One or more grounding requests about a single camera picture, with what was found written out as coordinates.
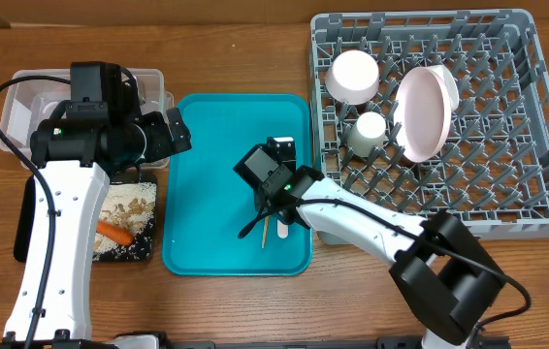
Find small white round cup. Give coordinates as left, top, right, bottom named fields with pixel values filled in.
left=347, top=111, right=386, bottom=157

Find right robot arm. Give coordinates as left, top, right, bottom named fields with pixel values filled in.
left=234, top=138, right=504, bottom=348

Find large white plate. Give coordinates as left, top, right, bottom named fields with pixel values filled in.
left=393, top=67, right=452, bottom=163

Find spilled rice and peanuts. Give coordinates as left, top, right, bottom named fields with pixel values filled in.
left=93, top=181, right=157, bottom=263

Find teal plastic tray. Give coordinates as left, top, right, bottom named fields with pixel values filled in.
left=161, top=93, right=312, bottom=276

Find grey dish rack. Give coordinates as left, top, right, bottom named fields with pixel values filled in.
left=308, top=9, right=549, bottom=239

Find clear plastic bin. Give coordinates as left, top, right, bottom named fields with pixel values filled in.
left=0, top=68, right=174, bottom=157

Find white bowl with food scraps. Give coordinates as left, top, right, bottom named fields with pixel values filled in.
left=325, top=50, right=379, bottom=106

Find white plastic fork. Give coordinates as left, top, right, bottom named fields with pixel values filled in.
left=276, top=221, right=289, bottom=239

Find wooden chopstick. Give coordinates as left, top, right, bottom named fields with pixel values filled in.
left=261, top=216, right=270, bottom=249

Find black plastic tray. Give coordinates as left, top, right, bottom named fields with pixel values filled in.
left=13, top=171, right=159, bottom=264

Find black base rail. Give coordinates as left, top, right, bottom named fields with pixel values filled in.
left=107, top=332, right=511, bottom=349

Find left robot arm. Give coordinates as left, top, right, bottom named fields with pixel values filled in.
left=0, top=62, right=191, bottom=348

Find small white bowl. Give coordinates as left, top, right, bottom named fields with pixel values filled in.
left=430, top=65, right=460, bottom=111

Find orange carrot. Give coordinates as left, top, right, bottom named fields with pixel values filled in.
left=96, top=221, right=134, bottom=246

